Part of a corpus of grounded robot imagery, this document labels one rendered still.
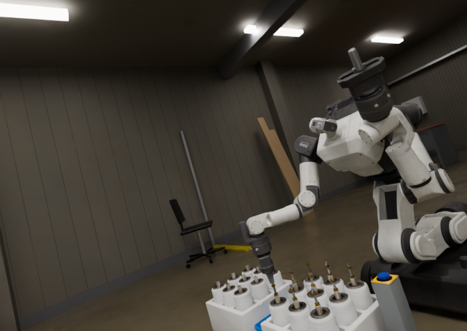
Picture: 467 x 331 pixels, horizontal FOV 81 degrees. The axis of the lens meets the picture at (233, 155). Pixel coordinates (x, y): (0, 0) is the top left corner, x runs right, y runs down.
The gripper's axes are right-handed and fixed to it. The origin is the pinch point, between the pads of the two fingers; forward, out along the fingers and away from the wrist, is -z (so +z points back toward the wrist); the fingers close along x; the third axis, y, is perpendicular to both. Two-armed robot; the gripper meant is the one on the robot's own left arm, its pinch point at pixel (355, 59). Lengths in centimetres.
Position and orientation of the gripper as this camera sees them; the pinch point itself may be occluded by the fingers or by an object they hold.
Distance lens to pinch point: 85.4
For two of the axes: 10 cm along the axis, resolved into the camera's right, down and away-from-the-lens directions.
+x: -8.4, 4.0, 3.7
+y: 1.0, -5.6, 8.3
